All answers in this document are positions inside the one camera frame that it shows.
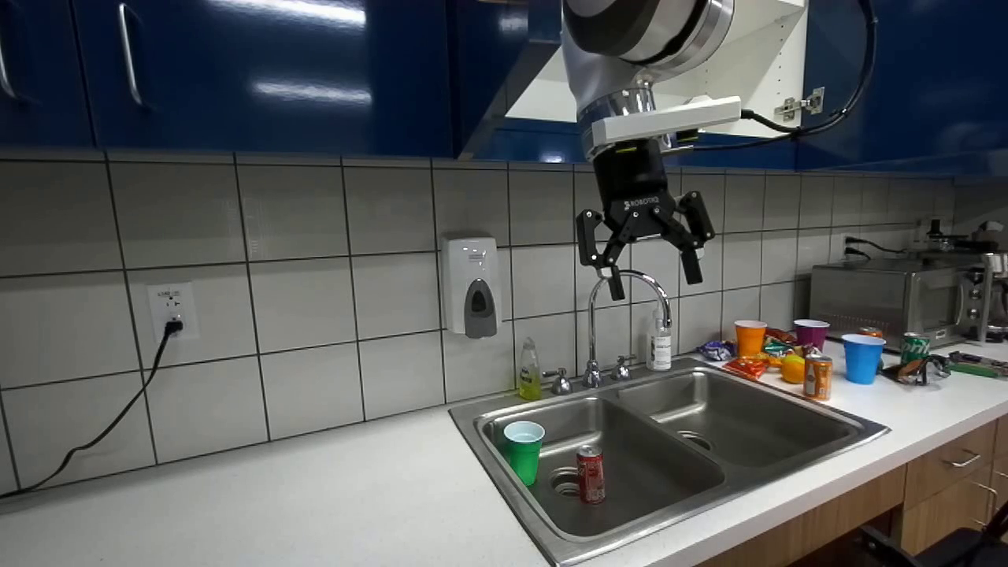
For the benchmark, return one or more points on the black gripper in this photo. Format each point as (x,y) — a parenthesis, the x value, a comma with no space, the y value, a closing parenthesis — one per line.
(633,197)

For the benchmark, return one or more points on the red cola can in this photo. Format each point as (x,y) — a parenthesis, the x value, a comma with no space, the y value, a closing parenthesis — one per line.
(589,465)

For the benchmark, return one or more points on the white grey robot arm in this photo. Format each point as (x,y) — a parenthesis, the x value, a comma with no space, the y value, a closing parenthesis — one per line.
(612,53)

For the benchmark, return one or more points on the open blue cabinet door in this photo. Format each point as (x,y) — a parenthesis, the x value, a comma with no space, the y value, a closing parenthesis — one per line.
(495,50)

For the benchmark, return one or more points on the orange soda can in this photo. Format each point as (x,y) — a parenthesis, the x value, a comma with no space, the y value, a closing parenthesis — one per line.
(816,375)

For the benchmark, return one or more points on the green soda can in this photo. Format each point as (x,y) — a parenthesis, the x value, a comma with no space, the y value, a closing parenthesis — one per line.
(914,351)

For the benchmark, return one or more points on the wooden base drawer cabinet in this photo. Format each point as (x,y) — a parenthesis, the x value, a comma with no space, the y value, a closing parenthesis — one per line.
(955,486)

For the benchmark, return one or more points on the blue cabinet door left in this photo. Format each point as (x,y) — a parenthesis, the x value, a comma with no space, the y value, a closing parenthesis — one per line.
(307,76)

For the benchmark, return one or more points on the blue snack bag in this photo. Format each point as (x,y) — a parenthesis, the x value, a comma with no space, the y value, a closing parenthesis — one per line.
(719,351)

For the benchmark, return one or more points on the orange plastic cup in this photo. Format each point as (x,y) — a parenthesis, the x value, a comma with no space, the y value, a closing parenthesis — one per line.
(750,338)

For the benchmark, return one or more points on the chrome gooseneck faucet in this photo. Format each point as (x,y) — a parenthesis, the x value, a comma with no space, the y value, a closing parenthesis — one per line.
(608,349)

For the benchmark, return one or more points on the orange snack bag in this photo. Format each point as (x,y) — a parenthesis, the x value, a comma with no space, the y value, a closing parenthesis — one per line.
(749,365)

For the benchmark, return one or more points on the purple plastic cup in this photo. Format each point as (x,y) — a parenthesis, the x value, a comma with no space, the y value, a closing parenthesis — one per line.
(810,332)

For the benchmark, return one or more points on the stainless steel double sink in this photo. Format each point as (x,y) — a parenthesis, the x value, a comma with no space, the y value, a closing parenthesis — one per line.
(675,446)

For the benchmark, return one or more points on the silver toaster oven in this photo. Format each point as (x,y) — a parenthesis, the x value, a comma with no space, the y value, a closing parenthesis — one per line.
(932,294)

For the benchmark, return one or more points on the green plastic cup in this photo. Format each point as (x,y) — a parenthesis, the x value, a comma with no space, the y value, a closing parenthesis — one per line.
(521,449)

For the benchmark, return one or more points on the blue plastic cup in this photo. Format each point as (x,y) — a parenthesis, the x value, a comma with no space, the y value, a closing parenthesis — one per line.
(861,357)

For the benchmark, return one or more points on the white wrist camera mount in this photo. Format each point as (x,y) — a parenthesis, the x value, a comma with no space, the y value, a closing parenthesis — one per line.
(653,123)

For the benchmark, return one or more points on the white wall soap dispenser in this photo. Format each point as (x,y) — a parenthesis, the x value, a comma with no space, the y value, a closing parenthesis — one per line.
(471,275)

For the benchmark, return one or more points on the white wall power outlet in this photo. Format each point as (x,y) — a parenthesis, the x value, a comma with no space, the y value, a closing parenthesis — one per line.
(176,302)

